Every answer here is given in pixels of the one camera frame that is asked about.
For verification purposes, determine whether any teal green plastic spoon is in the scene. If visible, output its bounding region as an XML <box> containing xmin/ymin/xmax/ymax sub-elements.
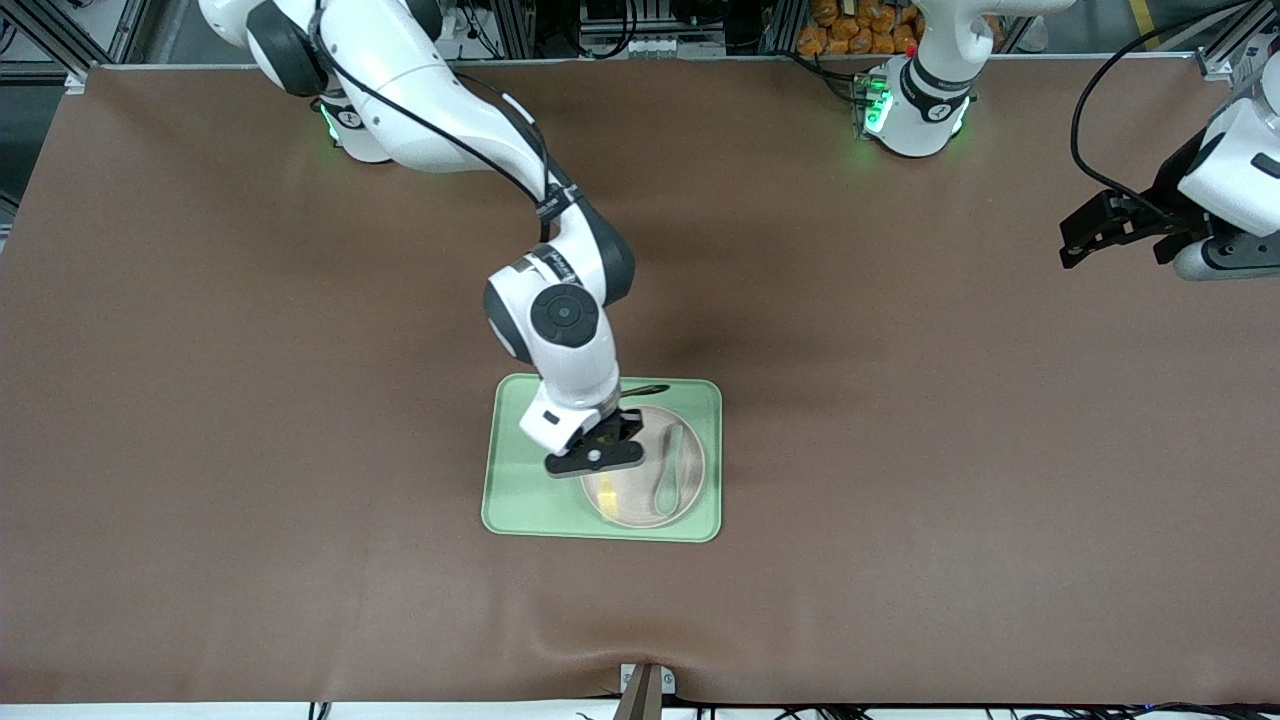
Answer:
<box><xmin>654</xmin><ymin>422</ymin><xmax>687</xmax><ymax>517</ymax></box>

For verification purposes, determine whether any round beige plate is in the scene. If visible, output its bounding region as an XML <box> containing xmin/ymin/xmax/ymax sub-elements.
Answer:
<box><xmin>579</xmin><ymin>404</ymin><xmax>708</xmax><ymax>530</ymax></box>

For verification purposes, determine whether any mint green rectangular tray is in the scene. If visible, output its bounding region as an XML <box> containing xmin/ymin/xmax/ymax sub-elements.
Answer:
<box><xmin>481</xmin><ymin>373</ymin><xmax>723</xmax><ymax>544</ymax></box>

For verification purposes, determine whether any brown table mat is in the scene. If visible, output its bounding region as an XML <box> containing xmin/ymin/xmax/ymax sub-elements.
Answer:
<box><xmin>0</xmin><ymin>58</ymin><xmax>1280</xmax><ymax>707</ymax></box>

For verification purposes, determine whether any bag of orange items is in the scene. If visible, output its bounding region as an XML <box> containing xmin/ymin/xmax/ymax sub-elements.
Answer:
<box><xmin>797</xmin><ymin>0</ymin><xmax>1006</xmax><ymax>57</ymax></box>

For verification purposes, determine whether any white socket bar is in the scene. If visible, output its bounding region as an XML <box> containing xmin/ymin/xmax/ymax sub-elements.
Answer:
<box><xmin>580</xmin><ymin>35</ymin><xmax>731</xmax><ymax>60</ymax></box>

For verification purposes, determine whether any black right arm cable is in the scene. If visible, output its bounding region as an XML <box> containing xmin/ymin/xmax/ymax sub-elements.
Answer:
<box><xmin>312</xmin><ymin>0</ymin><xmax>671</xmax><ymax>398</ymax></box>

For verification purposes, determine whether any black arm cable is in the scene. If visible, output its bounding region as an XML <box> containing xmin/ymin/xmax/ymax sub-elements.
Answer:
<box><xmin>1069</xmin><ymin>0</ymin><xmax>1263</xmax><ymax>227</ymax></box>
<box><xmin>312</xmin><ymin>0</ymin><xmax>671</xmax><ymax>398</ymax></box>

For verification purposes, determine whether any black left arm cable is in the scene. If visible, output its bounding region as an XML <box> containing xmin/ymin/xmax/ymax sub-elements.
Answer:
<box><xmin>1069</xmin><ymin>0</ymin><xmax>1263</xmax><ymax>227</ymax></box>

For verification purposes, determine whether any metal table edge bracket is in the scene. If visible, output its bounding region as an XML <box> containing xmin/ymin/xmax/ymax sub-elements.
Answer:
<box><xmin>618</xmin><ymin>662</ymin><xmax>677</xmax><ymax>720</ymax></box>

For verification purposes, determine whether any aluminium frame post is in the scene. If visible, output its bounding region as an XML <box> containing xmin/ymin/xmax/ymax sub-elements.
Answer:
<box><xmin>488</xmin><ymin>0</ymin><xmax>537</xmax><ymax>59</ymax></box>

